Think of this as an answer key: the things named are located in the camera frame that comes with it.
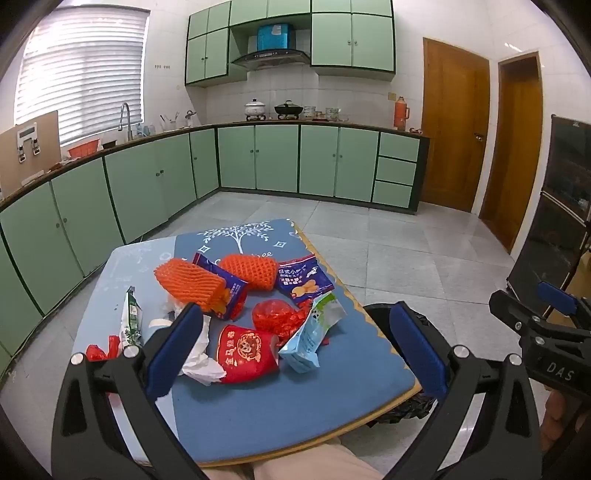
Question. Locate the white window blinds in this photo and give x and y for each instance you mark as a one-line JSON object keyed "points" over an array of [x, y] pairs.
{"points": [[83, 69]]}

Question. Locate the glass jar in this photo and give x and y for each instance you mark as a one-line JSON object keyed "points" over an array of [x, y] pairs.
{"points": [[332, 113], [310, 112]]}

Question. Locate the black wok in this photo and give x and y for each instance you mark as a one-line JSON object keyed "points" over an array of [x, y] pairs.
{"points": [[288, 110]]}

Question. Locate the white cooking pot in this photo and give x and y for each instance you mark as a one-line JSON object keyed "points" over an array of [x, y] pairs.
{"points": [[255, 110]]}

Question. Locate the orange thermos flask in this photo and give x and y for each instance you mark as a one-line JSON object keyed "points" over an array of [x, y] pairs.
{"points": [[400, 113]]}

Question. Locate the black glass-front cabinet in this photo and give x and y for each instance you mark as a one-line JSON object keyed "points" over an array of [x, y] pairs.
{"points": [[558, 207]]}

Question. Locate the purple snack packet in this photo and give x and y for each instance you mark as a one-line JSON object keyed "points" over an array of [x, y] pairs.
{"points": [[300, 281], [233, 290]]}

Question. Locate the person's right hand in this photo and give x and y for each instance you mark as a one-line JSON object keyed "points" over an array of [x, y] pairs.
{"points": [[556, 415]]}

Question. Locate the green wall kitchen cabinets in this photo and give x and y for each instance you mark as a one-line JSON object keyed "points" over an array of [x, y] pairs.
{"points": [[351, 41]]}

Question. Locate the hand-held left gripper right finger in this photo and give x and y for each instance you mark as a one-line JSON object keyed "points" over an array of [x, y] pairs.
{"points": [[415, 350]]}

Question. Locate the steel kitchen faucet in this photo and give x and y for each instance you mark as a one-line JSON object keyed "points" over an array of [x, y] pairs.
{"points": [[123, 115]]}

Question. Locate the cardboard box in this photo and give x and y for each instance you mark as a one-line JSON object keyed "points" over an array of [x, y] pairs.
{"points": [[27, 173]]}

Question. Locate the narrow wooden door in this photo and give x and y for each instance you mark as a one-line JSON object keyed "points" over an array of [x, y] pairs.
{"points": [[512, 152]]}

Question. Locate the blue printed table mat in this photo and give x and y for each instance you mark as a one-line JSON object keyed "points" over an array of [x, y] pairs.
{"points": [[277, 415]]}

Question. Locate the blue box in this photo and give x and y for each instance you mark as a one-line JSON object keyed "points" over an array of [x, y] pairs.
{"points": [[276, 37]]}

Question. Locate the red cellophane wrapper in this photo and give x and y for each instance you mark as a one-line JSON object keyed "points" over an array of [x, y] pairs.
{"points": [[277, 318]]}

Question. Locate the white grey small device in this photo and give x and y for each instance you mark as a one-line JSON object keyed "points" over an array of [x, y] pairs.
{"points": [[27, 134]]}

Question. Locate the white tissue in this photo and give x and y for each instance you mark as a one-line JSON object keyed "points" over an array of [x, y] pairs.
{"points": [[203, 364]]}

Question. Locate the green base kitchen cabinets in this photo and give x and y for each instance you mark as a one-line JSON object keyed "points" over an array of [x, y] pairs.
{"points": [[277, 157]]}

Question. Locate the red gold-print snack packet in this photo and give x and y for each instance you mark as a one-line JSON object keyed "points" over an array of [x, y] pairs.
{"points": [[244, 357]]}

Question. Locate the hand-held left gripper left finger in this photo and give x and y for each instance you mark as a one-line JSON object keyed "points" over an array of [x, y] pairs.
{"points": [[173, 350]]}

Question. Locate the dark range hood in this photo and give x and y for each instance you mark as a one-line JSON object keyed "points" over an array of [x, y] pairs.
{"points": [[270, 57]]}

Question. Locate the red wash basin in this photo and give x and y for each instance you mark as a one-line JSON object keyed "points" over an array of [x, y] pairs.
{"points": [[84, 148]]}

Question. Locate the utensil holder cup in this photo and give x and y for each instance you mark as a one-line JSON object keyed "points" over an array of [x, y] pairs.
{"points": [[171, 123]]}

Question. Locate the black bag-lined trash bin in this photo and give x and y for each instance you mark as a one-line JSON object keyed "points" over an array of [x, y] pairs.
{"points": [[383, 318]]}

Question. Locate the green white snack packet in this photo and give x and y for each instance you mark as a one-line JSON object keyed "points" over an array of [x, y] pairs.
{"points": [[131, 323]]}

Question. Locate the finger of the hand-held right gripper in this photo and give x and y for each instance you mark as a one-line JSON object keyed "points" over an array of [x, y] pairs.
{"points": [[510, 314], [556, 295]]}

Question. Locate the light blue snack packet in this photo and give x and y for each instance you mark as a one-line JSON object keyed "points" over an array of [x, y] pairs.
{"points": [[304, 341]]}

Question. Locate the orange foam fruit net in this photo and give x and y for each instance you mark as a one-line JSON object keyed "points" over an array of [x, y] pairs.
{"points": [[184, 279], [251, 270]]}

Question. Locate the red plastic bag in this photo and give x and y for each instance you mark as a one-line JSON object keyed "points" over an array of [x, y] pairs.
{"points": [[99, 353]]}

